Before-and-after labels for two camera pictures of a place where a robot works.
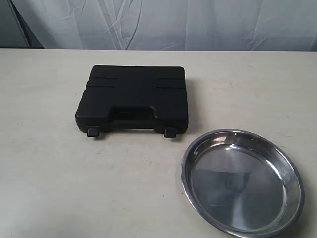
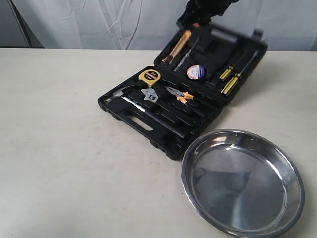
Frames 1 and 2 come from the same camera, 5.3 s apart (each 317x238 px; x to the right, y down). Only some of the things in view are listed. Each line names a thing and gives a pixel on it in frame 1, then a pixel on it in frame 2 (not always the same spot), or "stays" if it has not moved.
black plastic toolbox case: [134, 95] to [177, 100]
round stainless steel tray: [243, 183] stays
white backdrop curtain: [255, 25] stays
